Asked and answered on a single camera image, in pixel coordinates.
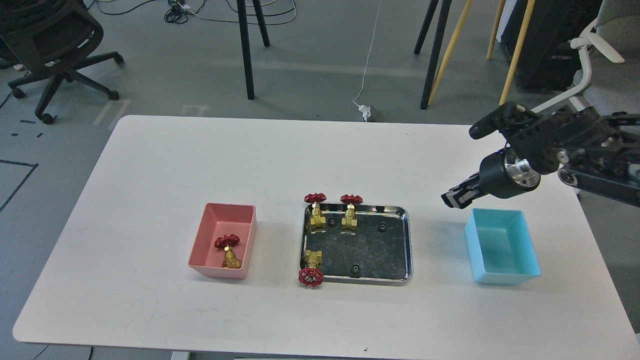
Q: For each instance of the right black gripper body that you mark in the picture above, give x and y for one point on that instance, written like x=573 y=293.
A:
x=504 y=174

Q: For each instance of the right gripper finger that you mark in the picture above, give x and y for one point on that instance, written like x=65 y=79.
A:
x=468 y=186
x=458 y=201

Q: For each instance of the brass valve red handle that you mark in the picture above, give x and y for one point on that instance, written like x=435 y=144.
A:
x=227 y=243

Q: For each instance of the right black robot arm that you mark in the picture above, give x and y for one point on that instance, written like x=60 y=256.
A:
x=589 y=152

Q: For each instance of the blue plastic box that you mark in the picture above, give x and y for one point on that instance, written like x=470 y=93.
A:
x=500 y=247

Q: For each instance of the brass valve back right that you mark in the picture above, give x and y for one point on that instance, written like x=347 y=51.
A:
x=349 y=221

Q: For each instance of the small black gear front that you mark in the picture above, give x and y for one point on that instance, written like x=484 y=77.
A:
x=355 y=271

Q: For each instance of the brass valve back left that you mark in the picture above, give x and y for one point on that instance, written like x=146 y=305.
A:
x=317 y=222

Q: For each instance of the brass valve front left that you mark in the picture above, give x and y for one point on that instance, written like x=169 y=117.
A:
x=310 y=274

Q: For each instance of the pink plastic box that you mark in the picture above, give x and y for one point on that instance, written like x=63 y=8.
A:
x=220 y=219

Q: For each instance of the steel tray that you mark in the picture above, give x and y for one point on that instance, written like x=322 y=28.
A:
x=384 y=258

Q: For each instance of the white power adapter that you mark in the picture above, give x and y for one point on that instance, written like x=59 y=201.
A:
x=370 y=114

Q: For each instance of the wooden yellow pole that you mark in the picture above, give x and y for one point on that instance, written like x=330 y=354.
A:
x=449 y=49

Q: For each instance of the black tripod right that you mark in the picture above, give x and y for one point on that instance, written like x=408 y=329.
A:
x=429 y=87

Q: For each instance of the black office chair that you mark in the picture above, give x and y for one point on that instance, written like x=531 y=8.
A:
x=53 y=39

